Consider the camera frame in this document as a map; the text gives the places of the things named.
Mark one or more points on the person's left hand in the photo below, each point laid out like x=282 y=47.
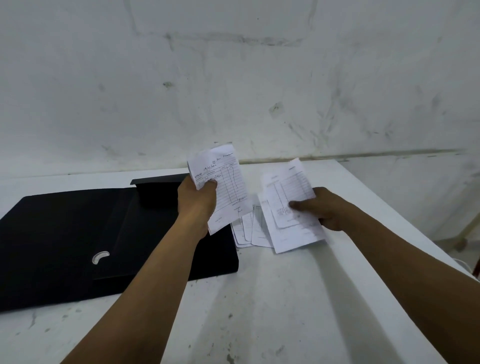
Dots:
x=195 y=206

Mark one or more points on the person's right hand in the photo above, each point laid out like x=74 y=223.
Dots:
x=330 y=210

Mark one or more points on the single lined receipt sheet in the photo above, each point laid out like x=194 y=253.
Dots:
x=228 y=180

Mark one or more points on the stack of white receipts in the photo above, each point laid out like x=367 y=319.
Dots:
x=292 y=232

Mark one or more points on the black folder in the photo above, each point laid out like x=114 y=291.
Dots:
x=48 y=240

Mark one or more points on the person's left forearm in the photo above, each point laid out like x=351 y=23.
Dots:
x=138 y=303

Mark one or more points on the person's right forearm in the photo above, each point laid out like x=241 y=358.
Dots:
x=420 y=285

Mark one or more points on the beige wooden pole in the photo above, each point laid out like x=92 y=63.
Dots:
x=467 y=234

